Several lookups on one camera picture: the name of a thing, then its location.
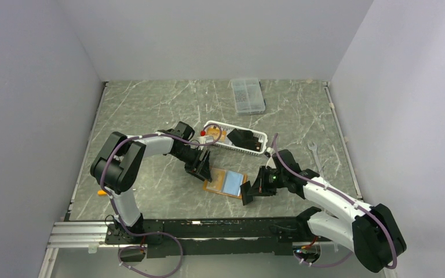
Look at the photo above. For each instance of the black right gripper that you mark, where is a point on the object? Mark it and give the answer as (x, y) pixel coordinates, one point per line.
(260, 187)

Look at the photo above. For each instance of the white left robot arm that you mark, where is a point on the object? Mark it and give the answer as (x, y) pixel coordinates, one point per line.
(117, 164)

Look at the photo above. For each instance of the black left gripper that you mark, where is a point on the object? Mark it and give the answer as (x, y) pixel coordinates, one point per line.
(204, 173)

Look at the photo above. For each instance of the silver open end wrench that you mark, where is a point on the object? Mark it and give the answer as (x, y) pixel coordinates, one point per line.
(313, 147)

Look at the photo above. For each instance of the clear plastic screw box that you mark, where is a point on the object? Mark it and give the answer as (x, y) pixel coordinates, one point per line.
(248, 96)

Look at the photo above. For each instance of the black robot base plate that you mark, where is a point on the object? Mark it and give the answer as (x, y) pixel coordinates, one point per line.
(174, 246)

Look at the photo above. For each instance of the aluminium frame rail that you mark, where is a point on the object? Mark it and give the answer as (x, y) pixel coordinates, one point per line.
(76, 234)

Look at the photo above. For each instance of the black card stack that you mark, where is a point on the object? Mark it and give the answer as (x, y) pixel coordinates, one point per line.
(244, 139)

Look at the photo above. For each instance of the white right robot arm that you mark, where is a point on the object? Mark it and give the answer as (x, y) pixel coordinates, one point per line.
(369, 232)

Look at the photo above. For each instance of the white plastic basket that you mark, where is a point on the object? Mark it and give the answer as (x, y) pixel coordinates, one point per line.
(262, 137)

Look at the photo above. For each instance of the orange leather card holder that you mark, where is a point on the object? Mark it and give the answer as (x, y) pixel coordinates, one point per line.
(232, 183)

